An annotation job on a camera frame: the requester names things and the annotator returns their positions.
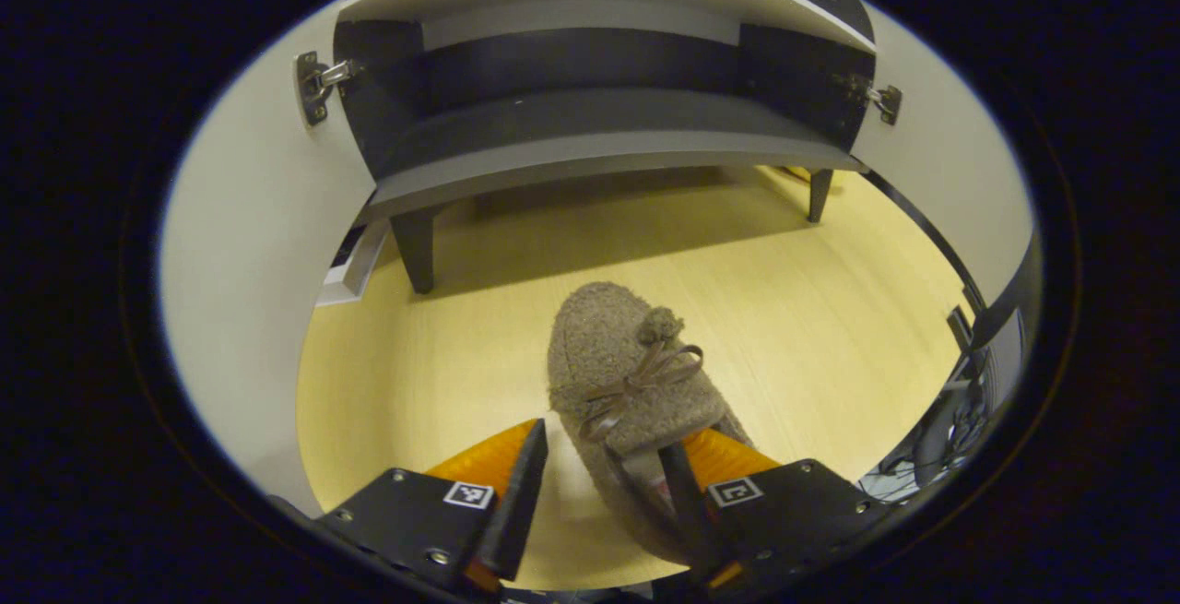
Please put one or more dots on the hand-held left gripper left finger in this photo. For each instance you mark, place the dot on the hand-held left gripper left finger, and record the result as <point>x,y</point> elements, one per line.
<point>516,503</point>

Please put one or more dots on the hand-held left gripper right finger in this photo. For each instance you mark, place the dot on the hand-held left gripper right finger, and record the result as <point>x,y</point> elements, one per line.
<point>793,512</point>

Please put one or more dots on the brown fuzzy shoe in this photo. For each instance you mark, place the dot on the brown fuzzy shoe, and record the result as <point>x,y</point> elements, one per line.
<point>599,364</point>

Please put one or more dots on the white shoe cabinet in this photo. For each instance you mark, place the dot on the white shoe cabinet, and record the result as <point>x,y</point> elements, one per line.
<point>590,124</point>

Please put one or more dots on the metal door hinge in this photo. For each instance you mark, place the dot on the metal door hinge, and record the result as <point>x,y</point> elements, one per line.
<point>318,88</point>
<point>880,101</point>

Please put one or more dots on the white framed panel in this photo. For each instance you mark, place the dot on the white framed panel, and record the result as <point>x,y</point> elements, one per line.
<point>355,263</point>

